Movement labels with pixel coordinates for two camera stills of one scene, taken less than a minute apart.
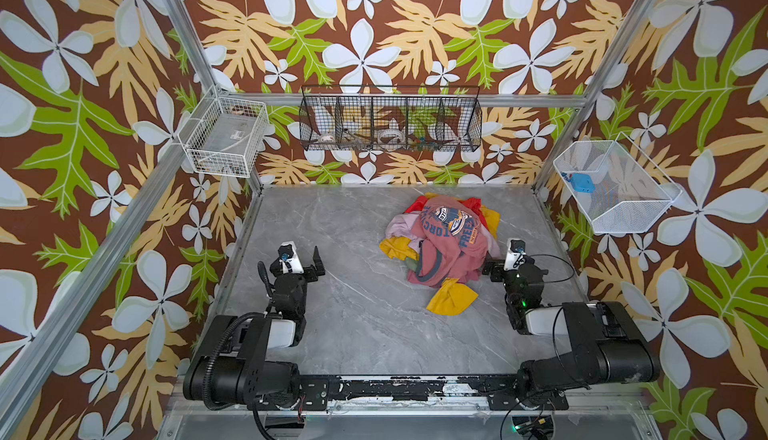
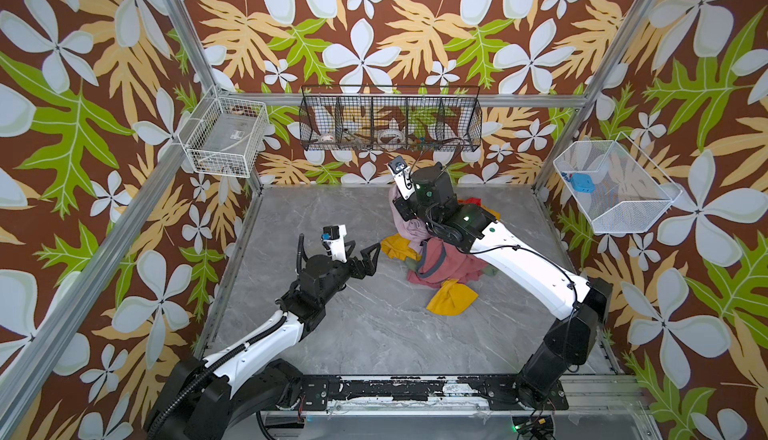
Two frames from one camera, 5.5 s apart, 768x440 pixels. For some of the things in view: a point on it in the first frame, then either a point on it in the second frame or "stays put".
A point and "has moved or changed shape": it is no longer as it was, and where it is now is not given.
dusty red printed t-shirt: (453, 242) stays put
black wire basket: (381, 118) stays put
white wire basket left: (226, 135) stays put
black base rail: (321, 392) stays put
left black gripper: (309, 273) -> (367, 266)
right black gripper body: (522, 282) -> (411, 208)
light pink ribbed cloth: (401, 225) has moved or changed shape
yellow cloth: (452, 296) stays put
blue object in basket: (583, 182) stays put
